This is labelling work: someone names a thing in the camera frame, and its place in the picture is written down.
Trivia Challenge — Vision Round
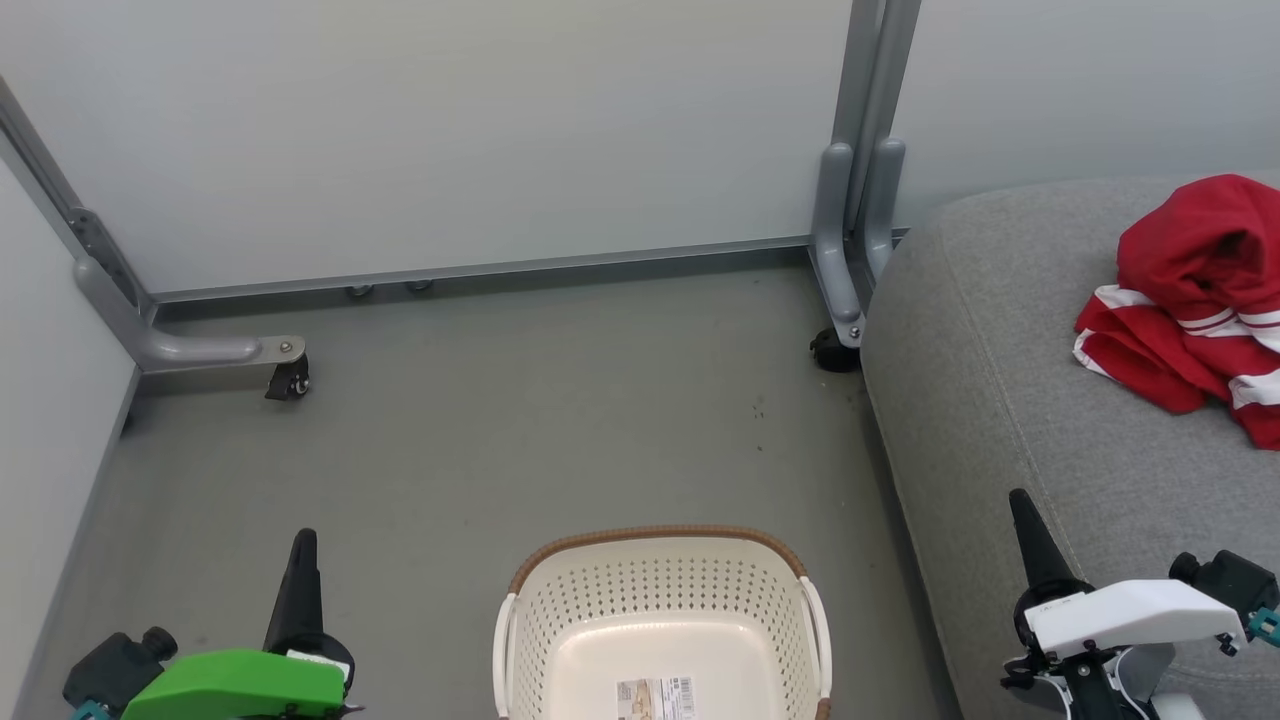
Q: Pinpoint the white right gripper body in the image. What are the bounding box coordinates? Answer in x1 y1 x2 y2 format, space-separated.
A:
1002 578 1251 720

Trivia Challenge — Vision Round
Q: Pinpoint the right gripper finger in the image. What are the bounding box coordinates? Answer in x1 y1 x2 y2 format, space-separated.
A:
1007 488 1095 603

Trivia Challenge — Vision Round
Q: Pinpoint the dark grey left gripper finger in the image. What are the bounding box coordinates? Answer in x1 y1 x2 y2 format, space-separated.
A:
262 527 327 653

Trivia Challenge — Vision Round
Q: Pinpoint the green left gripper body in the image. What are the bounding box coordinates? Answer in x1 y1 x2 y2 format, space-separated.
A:
119 630 358 720

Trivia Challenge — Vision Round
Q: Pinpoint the red clothing with white stripes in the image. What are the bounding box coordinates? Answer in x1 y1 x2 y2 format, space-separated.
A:
1072 173 1280 452

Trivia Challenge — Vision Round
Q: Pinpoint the white perforated laundry basket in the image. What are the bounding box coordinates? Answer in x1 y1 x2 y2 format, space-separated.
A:
491 525 834 720

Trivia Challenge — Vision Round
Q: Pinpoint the grey fabric sofa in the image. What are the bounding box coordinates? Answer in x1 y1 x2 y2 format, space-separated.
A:
858 170 1280 720

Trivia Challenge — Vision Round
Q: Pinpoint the black caster wheel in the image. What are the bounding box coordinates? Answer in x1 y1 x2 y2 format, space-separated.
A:
263 356 312 402
808 327 863 374

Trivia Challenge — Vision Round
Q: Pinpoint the grey angled partition foot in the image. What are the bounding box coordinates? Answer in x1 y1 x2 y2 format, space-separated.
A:
0 75 307 377

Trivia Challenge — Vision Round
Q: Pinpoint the paper label with barcode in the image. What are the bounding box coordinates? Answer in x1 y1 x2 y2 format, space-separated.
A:
614 675 697 720

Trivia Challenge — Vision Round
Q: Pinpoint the grey partition bottom rail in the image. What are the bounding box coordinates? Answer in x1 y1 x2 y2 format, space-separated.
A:
148 236 813 304

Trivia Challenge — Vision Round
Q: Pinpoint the grey partition post with foot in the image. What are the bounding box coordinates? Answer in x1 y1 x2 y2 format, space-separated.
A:
808 0 923 351

